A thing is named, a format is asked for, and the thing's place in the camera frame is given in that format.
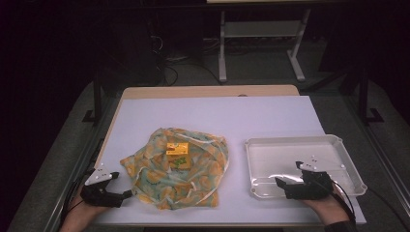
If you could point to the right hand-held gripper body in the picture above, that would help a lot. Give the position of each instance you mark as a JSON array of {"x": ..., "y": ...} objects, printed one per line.
[{"x": 311, "y": 185}]

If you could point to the person's right hand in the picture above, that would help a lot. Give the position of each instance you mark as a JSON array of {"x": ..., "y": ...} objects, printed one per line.
[{"x": 325, "y": 208}]

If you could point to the person's left hand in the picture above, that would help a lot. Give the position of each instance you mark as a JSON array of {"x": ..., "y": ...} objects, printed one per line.
[{"x": 84, "y": 211}]

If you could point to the orange patterned cloth bag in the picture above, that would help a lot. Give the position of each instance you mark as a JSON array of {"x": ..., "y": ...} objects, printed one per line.
[{"x": 154, "y": 180}]

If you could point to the white metal frame table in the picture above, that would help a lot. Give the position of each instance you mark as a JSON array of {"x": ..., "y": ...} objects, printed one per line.
[{"x": 261, "y": 29}]

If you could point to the pale lavender table sheet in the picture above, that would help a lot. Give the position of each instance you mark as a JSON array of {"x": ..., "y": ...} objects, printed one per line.
[{"x": 212, "y": 112}]

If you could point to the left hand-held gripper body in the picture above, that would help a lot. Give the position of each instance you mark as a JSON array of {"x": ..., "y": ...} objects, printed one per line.
[{"x": 102, "y": 195}]

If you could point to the black metal stand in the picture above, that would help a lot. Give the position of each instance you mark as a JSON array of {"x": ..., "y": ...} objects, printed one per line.
[
  {"x": 364, "y": 96},
  {"x": 96, "y": 103}
]

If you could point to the yellow juice carton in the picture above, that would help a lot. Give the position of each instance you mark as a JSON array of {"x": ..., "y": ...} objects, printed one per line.
[{"x": 177, "y": 154}]

